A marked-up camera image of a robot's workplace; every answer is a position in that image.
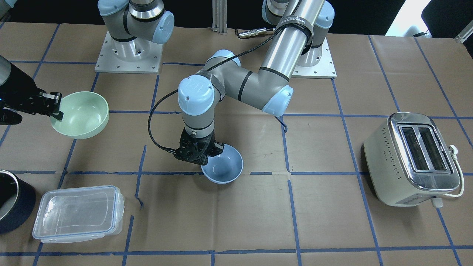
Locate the clear plastic lidded container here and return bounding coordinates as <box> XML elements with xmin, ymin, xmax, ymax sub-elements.
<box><xmin>32</xmin><ymin>185</ymin><xmax>125</xmax><ymax>243</ymax></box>

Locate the white toaster power cord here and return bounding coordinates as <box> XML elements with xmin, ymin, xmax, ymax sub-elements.
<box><xmin>431</xmin><ymin>145</ymin><xmax>465</xmax><ymax>208</ymax></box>

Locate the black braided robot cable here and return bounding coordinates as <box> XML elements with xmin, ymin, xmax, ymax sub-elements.
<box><xmin>148</xmin><ymin>22</ymin><xmax>289</xmax><ymax>154</ymax></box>

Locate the black centre gripper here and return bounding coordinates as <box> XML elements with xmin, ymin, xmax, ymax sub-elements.
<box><xmin>174</xmin><ymin>129</ymin><xmax>224</xmax><ymax>166</ymax></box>

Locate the silver robot arm centre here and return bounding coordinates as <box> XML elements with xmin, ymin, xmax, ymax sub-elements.
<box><xmin>170</xmin><ymin>0</ymin><xmax>335</xmax><ymax>165</ymax></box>

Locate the blue bowl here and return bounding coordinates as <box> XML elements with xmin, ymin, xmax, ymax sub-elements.
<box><xmin>201</xmin><ymin>144</ymin><xmax>244</xmax><ymax>184</ymax></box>

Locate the aluminium extrusion post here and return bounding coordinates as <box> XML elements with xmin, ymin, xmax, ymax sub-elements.
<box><xmin>211</xmin><ymin>0</ymin><xmax>228</xmax><ymax>35</ymax></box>

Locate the dark blue steel pot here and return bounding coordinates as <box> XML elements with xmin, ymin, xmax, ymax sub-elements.
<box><xmin>0</xmin><ymin>170</ymin><xmax>37</xmax><ymax>235</ymax></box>

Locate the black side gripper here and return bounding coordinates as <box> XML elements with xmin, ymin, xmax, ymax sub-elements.
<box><xmin>0</xmin><ymin>63</ymin><xmax>64</xmax><ymax>125</ymax></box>

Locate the green bowl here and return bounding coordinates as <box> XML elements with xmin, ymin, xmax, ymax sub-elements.
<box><xmin>50</xmin><ymin>91</ymin><xmax>109</xmax><ymax>139</ymax></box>

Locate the cream toaster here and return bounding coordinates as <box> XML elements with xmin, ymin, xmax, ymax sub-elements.
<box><xmin>363</xmin><ymin>112</ymin><xmax>464</xmax><ymax>208</ymax></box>

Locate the square metal base plate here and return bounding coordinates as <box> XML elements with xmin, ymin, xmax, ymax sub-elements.
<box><xmin>95</xmin><ymin>32</ymin><xmax>163</xmax><ymax>74</ymax></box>
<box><xmin>292</xmin><ymin>38</ymin><xmax>337</xmax><ymax>79</ymax></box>

